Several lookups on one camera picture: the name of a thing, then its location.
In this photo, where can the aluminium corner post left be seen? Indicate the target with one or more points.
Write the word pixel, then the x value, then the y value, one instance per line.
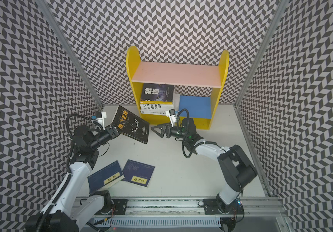
pixel 45 9

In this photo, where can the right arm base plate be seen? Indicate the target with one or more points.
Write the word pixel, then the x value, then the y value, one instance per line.
pixel 218 207

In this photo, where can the black book orange title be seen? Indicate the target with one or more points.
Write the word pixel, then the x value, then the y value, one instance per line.
pixel 131 125

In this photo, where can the aluminium front rail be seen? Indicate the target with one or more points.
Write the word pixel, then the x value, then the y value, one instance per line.
pixel 192 207

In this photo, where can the aluminium corner post right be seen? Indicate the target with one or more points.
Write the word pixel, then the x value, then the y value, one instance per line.
pixel 262 49

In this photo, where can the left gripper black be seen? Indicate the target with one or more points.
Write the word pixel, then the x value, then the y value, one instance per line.
pixel 112 131

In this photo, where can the white thin book small text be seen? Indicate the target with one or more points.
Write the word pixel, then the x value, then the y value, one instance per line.
pixel 153 112

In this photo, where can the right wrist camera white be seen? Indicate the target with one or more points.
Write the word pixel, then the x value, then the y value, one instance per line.
pixel 171 114

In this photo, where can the yellow pink blue bookshelf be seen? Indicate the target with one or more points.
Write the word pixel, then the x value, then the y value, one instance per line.
pixel 201 109

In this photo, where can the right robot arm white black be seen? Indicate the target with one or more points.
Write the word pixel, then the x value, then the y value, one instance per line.
pixel 238 171

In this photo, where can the yellow illustrated book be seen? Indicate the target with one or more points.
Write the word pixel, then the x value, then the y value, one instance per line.
pixel 157 102

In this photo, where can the navy book yellow label flat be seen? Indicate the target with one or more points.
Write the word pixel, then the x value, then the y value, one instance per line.
pixel 138 173

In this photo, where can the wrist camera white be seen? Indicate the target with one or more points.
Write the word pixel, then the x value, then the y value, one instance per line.
pixel 171 114
pixel 100 117

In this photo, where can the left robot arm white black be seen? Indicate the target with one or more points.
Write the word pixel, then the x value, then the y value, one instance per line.
pixel 57 215

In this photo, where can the navy book yellow label tilted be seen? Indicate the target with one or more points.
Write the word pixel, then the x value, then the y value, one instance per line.
pixel 105 178

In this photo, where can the aluminium corner post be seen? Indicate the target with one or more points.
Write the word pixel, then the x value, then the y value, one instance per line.
pixel 262 49
pixel 45 9

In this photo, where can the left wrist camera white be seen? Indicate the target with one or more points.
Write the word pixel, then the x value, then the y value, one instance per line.
pixel 100 117

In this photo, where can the white book black bold text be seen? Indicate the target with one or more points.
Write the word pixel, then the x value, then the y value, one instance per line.
pixel 156 107

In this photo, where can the black book white character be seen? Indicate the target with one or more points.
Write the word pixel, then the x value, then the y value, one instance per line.
pixel 157 92

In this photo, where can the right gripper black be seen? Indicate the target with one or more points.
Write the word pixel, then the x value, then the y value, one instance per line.
pixel 167 128

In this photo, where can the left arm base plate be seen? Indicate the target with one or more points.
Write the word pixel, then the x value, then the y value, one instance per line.
pixel 114 207

